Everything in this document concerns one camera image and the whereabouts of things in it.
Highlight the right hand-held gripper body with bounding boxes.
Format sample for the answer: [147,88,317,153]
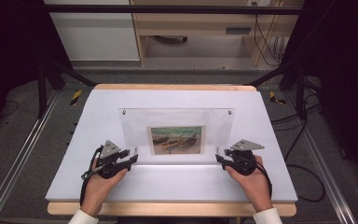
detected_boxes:
[225,138,266,176]

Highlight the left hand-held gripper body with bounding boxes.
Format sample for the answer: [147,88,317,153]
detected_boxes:
[89,139,132,180]

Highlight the clear acrylic picture frame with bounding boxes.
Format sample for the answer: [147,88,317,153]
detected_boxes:
[118,106,236,166]

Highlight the person's right hand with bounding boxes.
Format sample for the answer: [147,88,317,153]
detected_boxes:
[224,154,274,214]

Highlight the person's left hand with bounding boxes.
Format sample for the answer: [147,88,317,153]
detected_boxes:
[79,158,129,218]

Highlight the white table sheet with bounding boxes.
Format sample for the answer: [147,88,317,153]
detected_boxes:
[44,89,299,203]

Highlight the white work board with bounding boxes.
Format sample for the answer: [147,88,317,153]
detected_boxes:
[47,83,298,218]

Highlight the yellow clamp right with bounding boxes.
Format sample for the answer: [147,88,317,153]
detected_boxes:
[268,91,287,105]

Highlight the yellow clamp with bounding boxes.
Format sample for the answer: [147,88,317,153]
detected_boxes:
[268,91,287,105]
[70,89,83,106]

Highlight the yellow clamp left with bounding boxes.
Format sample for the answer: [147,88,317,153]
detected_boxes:
[70,89,83,106]

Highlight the black metal stand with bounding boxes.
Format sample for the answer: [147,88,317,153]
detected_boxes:
[36,59,99,119]
[245,59,309,122]

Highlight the white cabinet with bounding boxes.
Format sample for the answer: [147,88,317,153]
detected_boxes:
[43,0,141,63]

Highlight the wooden desk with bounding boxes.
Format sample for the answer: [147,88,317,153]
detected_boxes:
[130,0,306,67]

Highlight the black curtain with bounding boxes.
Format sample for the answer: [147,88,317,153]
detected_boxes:
[0,0,76,147]
[281,0,358,190]

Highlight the black horizontal bar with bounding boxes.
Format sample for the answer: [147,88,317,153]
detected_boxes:
[43,4,306,16]

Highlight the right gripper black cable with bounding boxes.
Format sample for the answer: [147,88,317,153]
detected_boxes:
[255,161,274,200]

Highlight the black floor cable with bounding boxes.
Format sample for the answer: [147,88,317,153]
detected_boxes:
[269,92,327,203]

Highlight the aluminium floor rail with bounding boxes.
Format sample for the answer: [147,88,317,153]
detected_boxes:
[0,89,62,224]
[283,90,358,224]

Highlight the black hanging cables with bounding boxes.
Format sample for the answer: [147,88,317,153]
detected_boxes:
[251,1,288,67]

